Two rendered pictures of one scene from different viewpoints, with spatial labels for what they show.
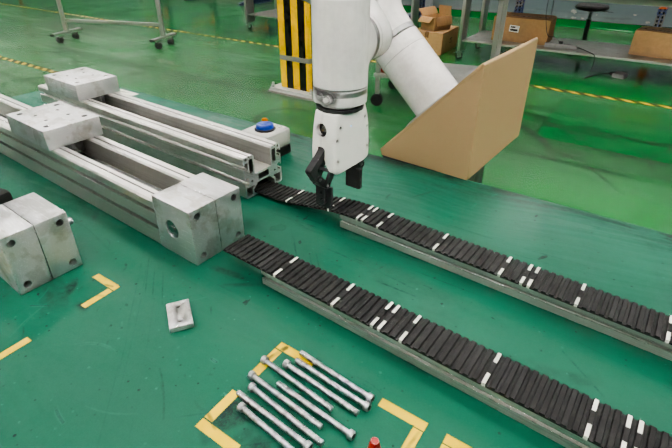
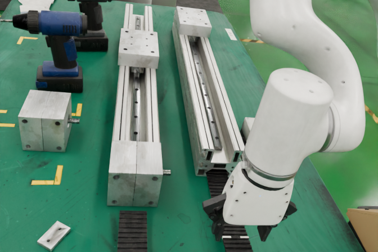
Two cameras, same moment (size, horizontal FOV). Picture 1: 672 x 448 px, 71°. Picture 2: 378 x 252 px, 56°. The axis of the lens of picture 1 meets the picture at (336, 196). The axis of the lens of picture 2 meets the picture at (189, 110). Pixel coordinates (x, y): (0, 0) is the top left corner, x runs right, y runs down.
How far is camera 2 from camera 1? 0.38 m
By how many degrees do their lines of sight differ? 34
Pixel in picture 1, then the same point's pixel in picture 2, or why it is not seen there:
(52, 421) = not seen: outside the picture
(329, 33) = (264, 114)
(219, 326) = not seen: outside the picture
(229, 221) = (145, 192)
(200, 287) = (88, 224)
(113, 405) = not seen: outside the picture
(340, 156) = (236, 212)
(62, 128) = (131, 55)
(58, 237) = (54, 131)
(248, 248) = (132, 224)
